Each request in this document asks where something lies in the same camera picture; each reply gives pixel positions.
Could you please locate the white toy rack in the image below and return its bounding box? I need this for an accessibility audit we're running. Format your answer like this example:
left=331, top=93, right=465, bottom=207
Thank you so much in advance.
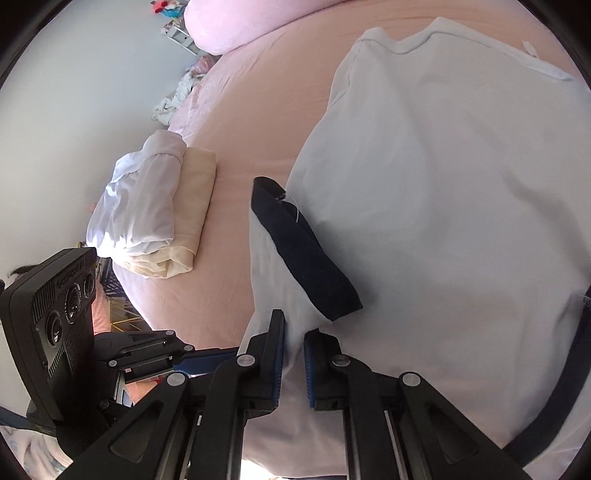
left=161, top=18, right=199, bottom=56

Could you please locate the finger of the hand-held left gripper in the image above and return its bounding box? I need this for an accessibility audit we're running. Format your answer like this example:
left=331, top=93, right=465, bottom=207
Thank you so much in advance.
left=95, top=330, right=195, bottom=383
left=173, top=348, right=241, bottom=378

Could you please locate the white folded garment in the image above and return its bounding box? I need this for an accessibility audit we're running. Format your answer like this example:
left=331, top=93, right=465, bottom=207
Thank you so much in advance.
left=87, top=130, right=188, bottom=259

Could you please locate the pink pillow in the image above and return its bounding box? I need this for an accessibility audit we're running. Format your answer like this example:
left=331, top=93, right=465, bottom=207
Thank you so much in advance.
left=184, top=0, right=345, bottom=55

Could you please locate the pink sheet bed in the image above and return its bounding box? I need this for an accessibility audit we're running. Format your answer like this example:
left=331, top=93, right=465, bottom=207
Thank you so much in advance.
left=113, top=0, right=591, bottom=480

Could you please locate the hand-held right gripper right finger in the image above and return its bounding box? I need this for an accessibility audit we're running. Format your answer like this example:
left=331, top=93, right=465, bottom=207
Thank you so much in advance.
left=302, top=330, right=532, bottom=480

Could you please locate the dark blue plastic crate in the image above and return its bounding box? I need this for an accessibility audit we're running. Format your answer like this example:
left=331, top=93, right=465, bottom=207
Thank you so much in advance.
left=95, top=256, right=125, bottom=298

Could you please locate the person's left forearm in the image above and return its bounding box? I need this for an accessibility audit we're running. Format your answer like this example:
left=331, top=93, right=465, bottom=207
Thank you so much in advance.
left=0, top=425, right=65, bottom=480

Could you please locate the white shirt with navy trim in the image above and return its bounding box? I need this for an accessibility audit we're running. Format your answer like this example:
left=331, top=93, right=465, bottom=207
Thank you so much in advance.
left=240, top=16, right=591, bottom=480

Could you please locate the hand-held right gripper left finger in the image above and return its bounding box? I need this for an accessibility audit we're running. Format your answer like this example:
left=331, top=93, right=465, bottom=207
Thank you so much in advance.
left=62, top=309, right=286, bottom=480

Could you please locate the crumpled clothes pile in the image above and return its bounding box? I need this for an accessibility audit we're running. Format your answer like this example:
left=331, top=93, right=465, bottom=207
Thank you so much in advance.
left=152, top=69, right=206, bottom=124

